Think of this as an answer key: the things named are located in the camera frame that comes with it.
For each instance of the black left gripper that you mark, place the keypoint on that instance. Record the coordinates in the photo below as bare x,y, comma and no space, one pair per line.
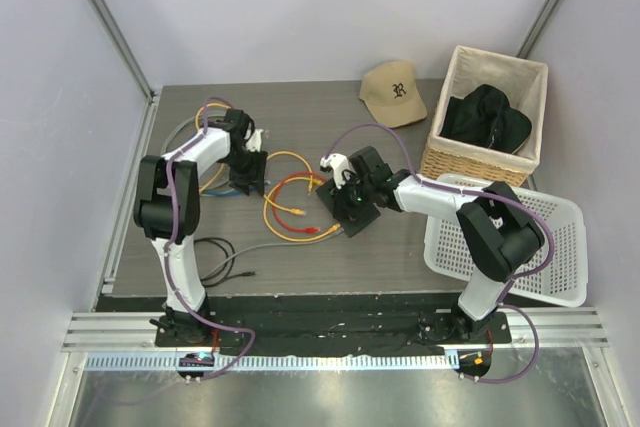
254,178

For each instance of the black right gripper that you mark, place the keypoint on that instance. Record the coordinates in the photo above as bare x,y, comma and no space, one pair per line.
344,206

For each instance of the black network switch box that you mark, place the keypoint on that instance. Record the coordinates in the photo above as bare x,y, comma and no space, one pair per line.
350,227

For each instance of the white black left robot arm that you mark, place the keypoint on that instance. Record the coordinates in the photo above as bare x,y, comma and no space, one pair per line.
167,208

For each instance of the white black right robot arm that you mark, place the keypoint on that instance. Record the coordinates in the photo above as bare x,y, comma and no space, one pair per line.
413,193

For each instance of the beige baseball cap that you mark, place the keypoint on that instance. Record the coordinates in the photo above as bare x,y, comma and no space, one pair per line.
390,93

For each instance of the black cap in basket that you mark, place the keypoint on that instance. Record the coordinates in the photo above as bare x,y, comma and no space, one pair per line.
485,118

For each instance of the wicker basket with liner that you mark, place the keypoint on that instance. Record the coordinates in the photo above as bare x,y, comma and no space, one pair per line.
525,84

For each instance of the white plastic perforated basket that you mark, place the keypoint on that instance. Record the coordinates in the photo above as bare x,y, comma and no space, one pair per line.
543,250

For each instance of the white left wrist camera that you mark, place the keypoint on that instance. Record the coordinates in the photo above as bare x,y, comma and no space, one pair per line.
254,142

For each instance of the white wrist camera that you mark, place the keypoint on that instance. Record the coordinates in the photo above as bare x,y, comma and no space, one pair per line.
340,167
254,142

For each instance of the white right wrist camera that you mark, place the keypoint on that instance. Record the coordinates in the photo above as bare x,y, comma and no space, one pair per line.
340,167

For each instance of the black mounting base plate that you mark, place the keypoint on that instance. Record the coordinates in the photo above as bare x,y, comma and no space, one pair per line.
330,322

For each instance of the aluminium front rail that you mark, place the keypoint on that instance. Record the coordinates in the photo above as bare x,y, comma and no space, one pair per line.
125,341

